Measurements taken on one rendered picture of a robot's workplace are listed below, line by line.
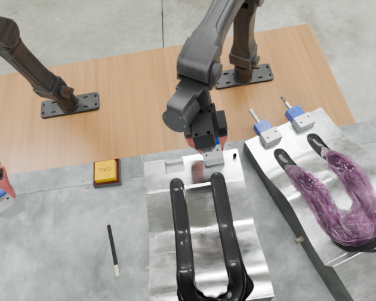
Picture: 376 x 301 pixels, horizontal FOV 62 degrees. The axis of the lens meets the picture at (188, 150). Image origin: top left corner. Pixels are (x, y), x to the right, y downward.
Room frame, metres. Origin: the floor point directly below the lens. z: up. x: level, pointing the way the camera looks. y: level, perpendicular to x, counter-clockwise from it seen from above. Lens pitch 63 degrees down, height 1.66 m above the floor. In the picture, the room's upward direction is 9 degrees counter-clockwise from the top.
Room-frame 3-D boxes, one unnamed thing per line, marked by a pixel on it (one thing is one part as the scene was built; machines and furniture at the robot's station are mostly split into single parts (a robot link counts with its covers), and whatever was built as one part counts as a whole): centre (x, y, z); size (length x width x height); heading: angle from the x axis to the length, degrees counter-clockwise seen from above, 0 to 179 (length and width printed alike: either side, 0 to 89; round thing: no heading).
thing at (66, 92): (0.67, 0.37, 0.90); 0.09 x 0.06 x 0.06; 66
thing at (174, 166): (0.36, 0.04, 0.87); 0.05 x 0.05 x 0.04; 89
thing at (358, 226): (0.21, -0.35, 0.90); 0.26 x 0.18 x 0.08; 16
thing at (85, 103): (0.68, 0.37, 0.84); 0.20 x 0.07 x 0.08; 90
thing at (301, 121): (0.48, -0.33, 0.86); 0.13 x 0.05 x 0.05; 16
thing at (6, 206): (0.34, 0.49, 0.93); 0.13 x 0.05 x 0.05; 27
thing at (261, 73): (0.69, -0.23, 0.84); 0.20 x 0.07 x 0.08; 90
